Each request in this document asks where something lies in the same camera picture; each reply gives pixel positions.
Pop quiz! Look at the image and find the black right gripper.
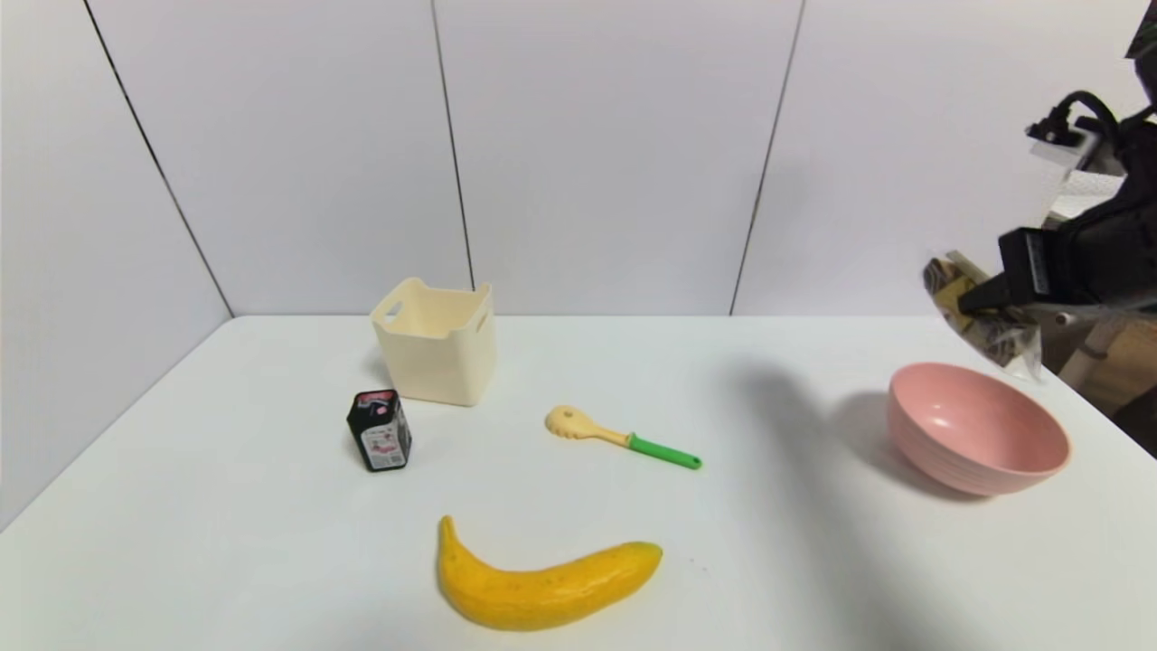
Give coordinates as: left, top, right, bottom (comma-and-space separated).
957, 218, 1122, 314

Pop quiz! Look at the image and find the brown snack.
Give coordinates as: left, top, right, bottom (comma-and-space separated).
923, 252, 1043, 382

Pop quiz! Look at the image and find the pink bowl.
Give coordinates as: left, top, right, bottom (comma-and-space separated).
886, 363, 1072, 497

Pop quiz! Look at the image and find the white side desk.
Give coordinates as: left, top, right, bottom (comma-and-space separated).
1039, 168, 1157, 392

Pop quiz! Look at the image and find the yellow banana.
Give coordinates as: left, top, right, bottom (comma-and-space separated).
437, 514, 664, 631

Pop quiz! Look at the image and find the cream plastic storage basket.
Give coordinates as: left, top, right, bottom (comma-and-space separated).
371, 278, 499, 408

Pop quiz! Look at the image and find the small black printed carton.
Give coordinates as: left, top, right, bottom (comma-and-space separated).
347, 390, 414, 473

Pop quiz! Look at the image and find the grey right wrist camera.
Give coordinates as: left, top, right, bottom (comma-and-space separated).
1025, 116, 1105, 171

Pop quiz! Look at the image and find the black camera cable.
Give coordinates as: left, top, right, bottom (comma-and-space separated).
1047, 90, 1129, 146

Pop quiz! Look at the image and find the beige pasta spoon green handle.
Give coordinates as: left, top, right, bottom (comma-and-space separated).
544, 405, 703, 471

